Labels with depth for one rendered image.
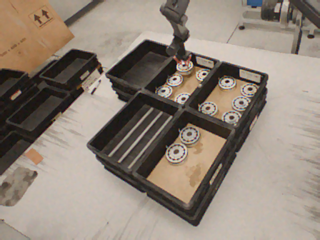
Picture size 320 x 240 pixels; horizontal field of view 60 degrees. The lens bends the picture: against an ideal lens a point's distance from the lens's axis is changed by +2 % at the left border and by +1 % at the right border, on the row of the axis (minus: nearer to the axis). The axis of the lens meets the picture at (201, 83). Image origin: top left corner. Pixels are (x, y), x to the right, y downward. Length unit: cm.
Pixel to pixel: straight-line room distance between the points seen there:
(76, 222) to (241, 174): 79
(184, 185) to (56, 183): 73
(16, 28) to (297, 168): 341
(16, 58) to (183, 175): 297
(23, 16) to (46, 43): 39
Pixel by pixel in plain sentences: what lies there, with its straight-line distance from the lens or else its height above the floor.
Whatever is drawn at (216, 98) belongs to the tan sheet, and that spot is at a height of 83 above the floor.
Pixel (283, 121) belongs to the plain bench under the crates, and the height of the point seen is 70.
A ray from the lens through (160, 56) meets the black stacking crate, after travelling 188.
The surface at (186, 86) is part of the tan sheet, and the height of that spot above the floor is 83.
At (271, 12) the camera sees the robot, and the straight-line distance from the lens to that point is 156.
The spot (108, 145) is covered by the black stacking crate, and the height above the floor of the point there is 83.
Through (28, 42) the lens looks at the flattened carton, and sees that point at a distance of 394.
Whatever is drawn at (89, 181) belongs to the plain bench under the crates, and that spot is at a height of 70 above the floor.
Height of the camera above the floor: 195
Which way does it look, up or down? 44 degrees down
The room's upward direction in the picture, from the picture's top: 10 degrees counter-clockwise
